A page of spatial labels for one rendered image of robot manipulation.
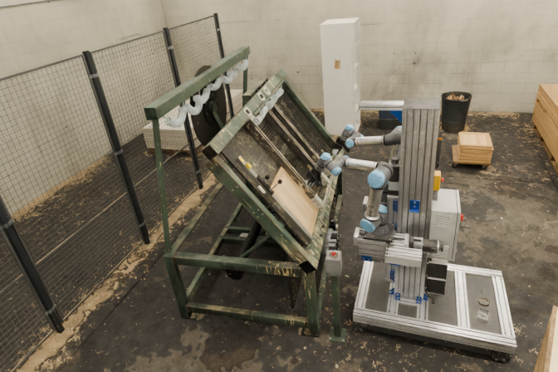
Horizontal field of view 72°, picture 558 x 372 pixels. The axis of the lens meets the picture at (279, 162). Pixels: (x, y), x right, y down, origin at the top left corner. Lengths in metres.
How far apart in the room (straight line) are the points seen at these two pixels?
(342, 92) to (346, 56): 0.66
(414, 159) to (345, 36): 4.28
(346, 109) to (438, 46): 2.23
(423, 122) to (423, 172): 0.41
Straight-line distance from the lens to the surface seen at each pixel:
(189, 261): 3.62
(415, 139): 2.96
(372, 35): 8.36
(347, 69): 7.11
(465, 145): 6.28
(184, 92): 3.30
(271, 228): 3.06
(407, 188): 3.15
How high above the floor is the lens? 3.00
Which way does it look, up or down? 27 degrees down
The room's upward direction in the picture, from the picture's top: 7 degrees counter-clockwise
